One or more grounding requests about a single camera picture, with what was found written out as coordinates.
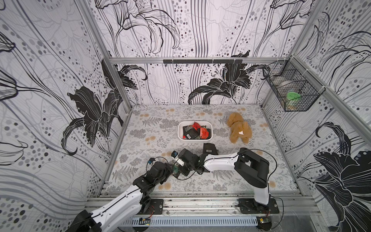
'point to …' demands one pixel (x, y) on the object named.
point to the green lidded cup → (292, 98)
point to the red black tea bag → (204, 133)
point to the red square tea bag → (196, 125)
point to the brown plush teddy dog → (238, 128)
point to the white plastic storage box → (209, 124)
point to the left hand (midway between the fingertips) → (175, 171)
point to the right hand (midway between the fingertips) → (181, 164)
